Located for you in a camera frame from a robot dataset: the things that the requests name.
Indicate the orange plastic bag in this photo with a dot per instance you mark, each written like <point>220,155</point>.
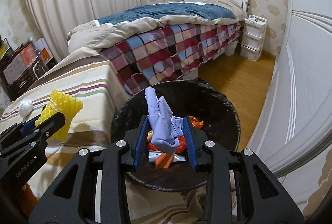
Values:
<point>196,123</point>

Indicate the cardboard boxes stack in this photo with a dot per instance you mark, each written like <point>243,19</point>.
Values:
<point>29,62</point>

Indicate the white wardrobe door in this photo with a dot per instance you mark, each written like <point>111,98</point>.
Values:
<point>295,122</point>

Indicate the blue beige duvet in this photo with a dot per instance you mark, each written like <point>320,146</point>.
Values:
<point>109,30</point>

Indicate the striped table cloth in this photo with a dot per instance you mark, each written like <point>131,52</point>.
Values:
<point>84,86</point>

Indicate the white plastic drawer unit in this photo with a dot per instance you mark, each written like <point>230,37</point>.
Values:
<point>253,37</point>

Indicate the small white waste bin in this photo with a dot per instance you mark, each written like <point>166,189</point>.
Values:
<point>230,48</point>

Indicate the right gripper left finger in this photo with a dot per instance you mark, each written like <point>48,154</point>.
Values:
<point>70,197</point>

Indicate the plaid bed sheet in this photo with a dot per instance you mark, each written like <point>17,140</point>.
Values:
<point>167,53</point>

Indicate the red plastic bag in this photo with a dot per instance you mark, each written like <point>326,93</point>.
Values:
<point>178,146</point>

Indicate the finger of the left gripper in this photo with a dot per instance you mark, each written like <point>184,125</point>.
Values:
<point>24,126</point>
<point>44,130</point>

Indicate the white plastic bag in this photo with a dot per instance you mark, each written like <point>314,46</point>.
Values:
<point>25,107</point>

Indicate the yellow foam fruit net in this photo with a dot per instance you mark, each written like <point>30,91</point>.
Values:
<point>60,103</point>

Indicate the teal white toothpaste box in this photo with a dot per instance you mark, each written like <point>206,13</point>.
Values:
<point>157,156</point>

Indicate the lavender cloth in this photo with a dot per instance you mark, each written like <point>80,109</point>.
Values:
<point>165,126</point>

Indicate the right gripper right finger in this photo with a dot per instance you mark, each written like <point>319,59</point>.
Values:
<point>261,198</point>

